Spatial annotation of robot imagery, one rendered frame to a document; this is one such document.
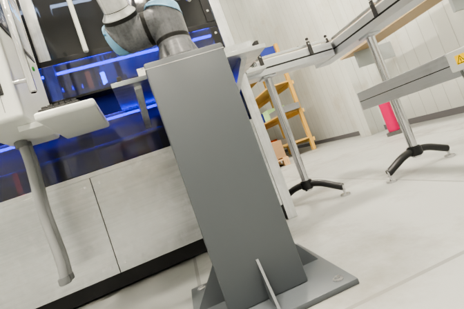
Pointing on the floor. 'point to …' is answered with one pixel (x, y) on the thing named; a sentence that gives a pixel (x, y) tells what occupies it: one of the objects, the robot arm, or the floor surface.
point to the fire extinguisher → (390, 119)
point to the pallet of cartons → (280, 153)
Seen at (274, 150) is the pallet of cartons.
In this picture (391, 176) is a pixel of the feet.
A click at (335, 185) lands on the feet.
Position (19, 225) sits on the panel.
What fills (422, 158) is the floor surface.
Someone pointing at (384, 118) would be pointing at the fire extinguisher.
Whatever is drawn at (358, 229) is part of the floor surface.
